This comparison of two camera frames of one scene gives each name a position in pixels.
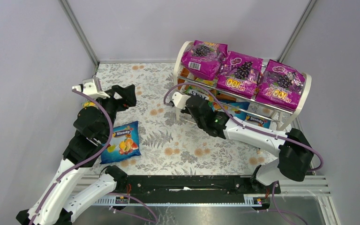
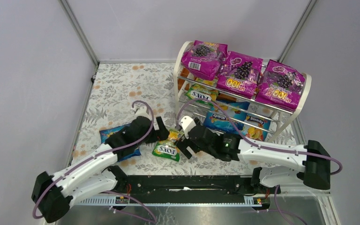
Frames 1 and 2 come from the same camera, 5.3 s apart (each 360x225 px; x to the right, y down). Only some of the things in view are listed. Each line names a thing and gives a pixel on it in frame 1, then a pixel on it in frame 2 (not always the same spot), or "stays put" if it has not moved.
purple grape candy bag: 239,74 stays put
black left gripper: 114,100 to 156,134
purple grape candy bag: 280,85 stays put
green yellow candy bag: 87,103 to 166,148
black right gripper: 191,105 to 191,141
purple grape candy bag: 204,59 stays put
